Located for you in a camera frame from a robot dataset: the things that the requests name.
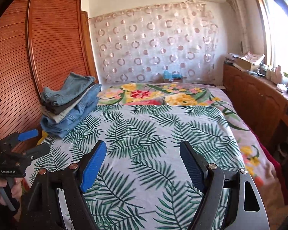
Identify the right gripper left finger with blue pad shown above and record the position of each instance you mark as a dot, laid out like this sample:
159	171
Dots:
40	205

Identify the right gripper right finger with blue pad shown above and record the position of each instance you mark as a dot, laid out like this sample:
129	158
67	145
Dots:
245	208

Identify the grey-blue shorts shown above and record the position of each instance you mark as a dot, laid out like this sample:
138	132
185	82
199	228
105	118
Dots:
73	86

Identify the person's left hand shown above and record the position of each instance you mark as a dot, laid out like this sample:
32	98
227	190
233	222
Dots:
16	189

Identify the folded blue jeans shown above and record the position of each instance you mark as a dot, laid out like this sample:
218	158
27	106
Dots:
85	106

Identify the folded grey garment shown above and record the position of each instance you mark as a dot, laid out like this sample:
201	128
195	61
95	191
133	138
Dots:
67	108

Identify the folded black garment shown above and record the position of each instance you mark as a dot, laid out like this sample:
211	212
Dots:
55	109

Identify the palm leaf print bedsheet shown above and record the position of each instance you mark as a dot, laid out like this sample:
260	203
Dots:
143	183

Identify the floral blanket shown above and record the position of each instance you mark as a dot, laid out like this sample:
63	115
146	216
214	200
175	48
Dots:
259	163

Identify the wooden side cabinet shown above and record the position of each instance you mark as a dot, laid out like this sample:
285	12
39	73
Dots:
259	104

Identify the blue toy on box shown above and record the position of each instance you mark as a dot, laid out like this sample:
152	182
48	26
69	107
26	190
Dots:
169	77

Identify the wooden louvred wardrobe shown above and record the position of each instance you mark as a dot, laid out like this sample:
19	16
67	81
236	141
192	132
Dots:
41	43

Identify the cardboard box with papers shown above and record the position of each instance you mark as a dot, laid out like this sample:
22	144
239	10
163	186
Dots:
250	61

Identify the white bottles on counter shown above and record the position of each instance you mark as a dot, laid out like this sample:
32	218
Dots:
274	74

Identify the circle pattern sheer curtain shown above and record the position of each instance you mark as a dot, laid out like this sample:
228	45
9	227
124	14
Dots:
137	45

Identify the window with wooden frame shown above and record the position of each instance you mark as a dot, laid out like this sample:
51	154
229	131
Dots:
275	27

